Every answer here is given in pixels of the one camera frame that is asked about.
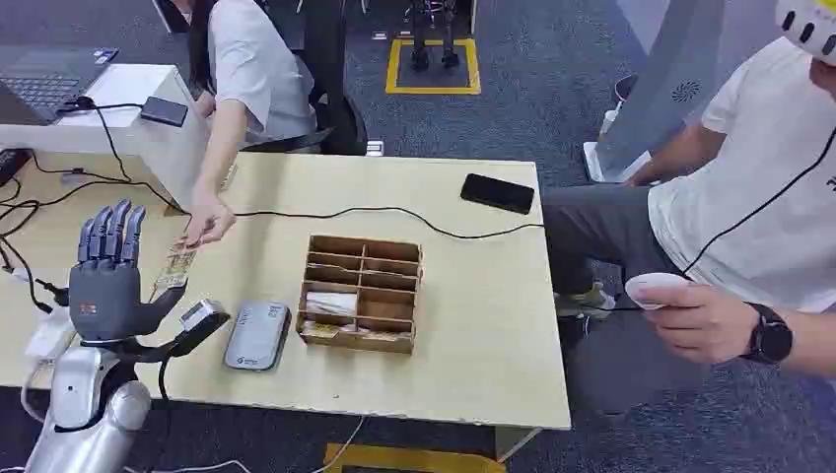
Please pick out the black power bank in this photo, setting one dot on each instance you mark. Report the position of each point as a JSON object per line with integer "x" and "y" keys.
{"x": 164, "y": 111}

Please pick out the white hand controller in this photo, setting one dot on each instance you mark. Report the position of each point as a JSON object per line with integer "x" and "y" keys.
{"x": 653, "y": 284}

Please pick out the white card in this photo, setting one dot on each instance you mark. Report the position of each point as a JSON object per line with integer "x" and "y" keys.
{"x": 331, "y": 303}

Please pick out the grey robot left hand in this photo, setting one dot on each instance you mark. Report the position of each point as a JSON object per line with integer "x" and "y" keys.
{"x": 104, "y": 297}

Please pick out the pale wooden desk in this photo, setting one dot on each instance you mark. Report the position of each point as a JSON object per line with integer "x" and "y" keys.
{"x": 483, "y": 326}

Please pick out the black power adapter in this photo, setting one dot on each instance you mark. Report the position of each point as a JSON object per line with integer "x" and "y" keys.
{"x": 12, "y": 163}

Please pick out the person with headset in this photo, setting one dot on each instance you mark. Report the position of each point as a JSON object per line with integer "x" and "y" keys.
{"x": 744, "y": 209}

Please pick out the black standing robot legs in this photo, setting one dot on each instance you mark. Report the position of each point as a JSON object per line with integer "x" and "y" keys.
{"x": 434, "y": 33}

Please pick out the white floor stand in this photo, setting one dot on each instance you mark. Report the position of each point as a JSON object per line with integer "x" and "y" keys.
{"x": 653, "y": 85}

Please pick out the wooden card box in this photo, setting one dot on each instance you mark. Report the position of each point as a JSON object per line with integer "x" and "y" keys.
{"x": 359, "y": 297}

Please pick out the black office chair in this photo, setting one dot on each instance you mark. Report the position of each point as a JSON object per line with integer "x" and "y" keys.
{"x": 336, "y": 98}

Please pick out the yellow floor tape square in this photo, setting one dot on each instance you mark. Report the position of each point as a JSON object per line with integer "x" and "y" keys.
{"x": 392, "y": 72}

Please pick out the person's right hand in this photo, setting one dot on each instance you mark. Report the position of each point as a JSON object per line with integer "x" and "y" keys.
{"x": 210, "y": 221}

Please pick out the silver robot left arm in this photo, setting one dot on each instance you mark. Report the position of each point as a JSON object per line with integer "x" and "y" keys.
{"x": 85, "y": 405}

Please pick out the white cabinet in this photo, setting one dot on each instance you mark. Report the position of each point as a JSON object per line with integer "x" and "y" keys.
{"x": 140, "y": 147}

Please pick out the headset person's left hand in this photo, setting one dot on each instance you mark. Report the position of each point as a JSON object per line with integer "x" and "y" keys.
{"x": 702, "y": 323}

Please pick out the grey laptop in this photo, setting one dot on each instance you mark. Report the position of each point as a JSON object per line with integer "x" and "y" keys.
{"x": 46, "y": 81}

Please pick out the black wristwatch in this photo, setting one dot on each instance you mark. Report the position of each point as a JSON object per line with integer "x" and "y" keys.
{"x": 771, "y": 336}

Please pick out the black smartphone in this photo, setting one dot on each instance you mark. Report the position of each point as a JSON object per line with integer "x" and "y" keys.
{"x": 498, "y": 194}

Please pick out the white headset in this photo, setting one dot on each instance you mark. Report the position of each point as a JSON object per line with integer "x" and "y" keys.
{"x": 810, "y": 26}

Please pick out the printed yellow card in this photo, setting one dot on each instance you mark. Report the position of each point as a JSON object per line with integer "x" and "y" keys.
{"x": 346, "y": 333}

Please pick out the grey shoe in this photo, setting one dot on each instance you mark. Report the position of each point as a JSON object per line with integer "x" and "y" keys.
{"x": 584, "y": 301}

